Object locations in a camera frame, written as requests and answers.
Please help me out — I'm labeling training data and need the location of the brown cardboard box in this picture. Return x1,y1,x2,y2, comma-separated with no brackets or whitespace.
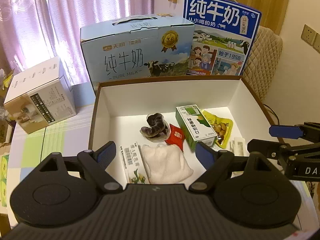
88,76,288,185

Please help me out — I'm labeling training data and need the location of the clear packet of dark fruit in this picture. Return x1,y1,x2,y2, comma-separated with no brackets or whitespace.
140,113,170,141

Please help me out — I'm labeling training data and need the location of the wooden panel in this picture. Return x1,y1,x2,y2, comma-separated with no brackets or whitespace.
222,0,292,35

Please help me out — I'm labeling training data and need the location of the yellow snack packet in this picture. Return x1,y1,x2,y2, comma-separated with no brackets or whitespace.
201,109,234,147

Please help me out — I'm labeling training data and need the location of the black cable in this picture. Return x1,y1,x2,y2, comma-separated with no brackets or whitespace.
262,102,279,126

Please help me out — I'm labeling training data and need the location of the light blue milk carton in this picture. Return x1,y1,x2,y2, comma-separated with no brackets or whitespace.
80,14,195,92

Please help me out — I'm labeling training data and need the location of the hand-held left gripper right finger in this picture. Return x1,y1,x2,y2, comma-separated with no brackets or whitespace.
189,141,263,193

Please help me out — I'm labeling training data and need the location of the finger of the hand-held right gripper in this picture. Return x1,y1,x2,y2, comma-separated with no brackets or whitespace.
269,121,320,144
247,139,299,161

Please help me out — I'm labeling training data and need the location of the pink curtain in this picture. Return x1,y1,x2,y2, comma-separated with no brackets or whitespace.
0,0,179,85

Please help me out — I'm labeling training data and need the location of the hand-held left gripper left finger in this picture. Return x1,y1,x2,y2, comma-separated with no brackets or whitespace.
40,140,123,193

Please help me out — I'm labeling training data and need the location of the green patterned pack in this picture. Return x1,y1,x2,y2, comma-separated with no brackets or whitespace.
0,154,11,207

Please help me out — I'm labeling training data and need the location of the green and white medicine box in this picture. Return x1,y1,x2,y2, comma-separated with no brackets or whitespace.
175,104,218,151

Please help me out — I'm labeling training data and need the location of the beige quilted chair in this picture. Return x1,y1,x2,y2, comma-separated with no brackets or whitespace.
241,26,283,101

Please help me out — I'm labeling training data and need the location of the long white green-print box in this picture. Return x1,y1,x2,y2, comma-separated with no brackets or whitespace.
119,142,150,184

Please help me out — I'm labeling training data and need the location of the dark blue milk carton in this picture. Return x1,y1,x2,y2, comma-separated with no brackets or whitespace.
184,0,262,77

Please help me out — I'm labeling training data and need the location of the beige and white appliance box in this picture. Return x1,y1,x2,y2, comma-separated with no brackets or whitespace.
4,56,77,134

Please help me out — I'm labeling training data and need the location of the checked green and blue tablecloth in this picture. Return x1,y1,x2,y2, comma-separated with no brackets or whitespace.
7,81,317,230

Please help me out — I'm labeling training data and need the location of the red snack packet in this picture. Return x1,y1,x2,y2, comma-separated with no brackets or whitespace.
165,124,186,153

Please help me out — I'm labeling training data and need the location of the white cloth pouch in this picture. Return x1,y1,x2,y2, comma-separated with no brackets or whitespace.
141,143,194,184

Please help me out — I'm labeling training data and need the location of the beige wall socket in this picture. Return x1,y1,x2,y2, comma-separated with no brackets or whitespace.
301,24,320,53

